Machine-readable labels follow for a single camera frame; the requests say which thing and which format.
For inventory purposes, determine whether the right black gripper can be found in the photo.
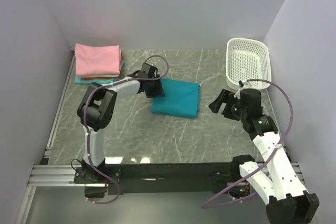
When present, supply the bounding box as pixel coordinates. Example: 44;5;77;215
208;89;247;121

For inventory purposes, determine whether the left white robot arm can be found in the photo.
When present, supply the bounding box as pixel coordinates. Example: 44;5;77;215
77;63;164;183

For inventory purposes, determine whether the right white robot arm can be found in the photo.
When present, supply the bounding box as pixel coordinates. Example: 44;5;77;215
208;88;320;223

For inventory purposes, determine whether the white perforated plastic basket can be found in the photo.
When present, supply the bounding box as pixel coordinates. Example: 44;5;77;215
226;38;271;91

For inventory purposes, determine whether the pink folded t-shirt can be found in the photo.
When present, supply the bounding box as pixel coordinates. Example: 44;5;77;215
75;44;122;78

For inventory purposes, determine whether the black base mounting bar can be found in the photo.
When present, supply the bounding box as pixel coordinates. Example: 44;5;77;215
73;162;241;198

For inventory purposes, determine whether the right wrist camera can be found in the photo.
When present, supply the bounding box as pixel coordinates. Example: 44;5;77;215
234;80;252;99

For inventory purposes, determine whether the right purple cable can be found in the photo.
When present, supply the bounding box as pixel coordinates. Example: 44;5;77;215
201;78;294;209

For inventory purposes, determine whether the purple cable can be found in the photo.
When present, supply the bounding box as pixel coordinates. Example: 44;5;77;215
83;55;169;205
201;78;294;209

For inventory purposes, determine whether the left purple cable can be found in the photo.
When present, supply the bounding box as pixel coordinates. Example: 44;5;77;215
83;55;169;205

